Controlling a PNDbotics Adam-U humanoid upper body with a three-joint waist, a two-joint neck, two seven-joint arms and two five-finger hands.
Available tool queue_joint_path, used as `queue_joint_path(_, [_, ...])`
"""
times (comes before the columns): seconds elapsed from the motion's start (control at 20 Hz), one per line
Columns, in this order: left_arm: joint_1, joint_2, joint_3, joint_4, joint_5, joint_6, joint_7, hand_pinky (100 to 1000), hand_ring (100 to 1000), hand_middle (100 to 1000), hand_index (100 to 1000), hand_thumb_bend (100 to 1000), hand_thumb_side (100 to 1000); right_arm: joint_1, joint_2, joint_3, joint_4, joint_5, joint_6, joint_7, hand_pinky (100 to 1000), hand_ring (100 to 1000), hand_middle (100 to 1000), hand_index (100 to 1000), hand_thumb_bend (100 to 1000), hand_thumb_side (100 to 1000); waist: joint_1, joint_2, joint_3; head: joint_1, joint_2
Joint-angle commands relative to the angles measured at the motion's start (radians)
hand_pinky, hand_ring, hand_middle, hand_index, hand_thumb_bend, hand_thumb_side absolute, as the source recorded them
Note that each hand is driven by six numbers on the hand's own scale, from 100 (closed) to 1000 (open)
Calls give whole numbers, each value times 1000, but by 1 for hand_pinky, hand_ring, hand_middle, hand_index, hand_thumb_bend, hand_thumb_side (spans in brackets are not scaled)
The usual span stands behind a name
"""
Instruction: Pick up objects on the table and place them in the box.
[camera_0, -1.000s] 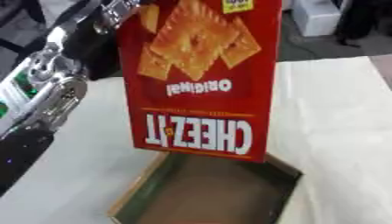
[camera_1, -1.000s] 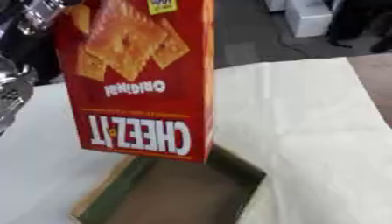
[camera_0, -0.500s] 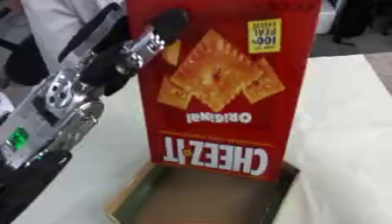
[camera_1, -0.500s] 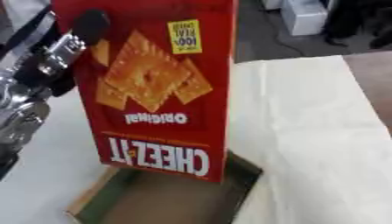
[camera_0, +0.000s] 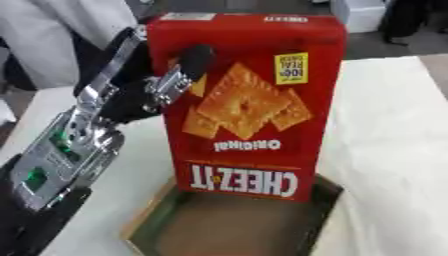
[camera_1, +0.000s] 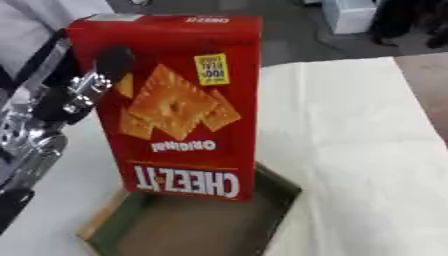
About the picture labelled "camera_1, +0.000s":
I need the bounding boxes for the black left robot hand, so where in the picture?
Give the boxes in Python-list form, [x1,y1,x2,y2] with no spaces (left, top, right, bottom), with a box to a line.
[31,29,139,126]

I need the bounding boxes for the red cracker box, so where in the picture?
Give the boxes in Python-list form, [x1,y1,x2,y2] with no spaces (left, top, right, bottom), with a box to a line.
[64,13,265,203]

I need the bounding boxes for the tan cardboard box green inside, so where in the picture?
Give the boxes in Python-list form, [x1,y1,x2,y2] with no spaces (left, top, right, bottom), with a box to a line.
[75,161,305,256]

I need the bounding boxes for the white box on floor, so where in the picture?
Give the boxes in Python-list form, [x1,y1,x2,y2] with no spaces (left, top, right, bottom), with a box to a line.
[320,0,380,35]

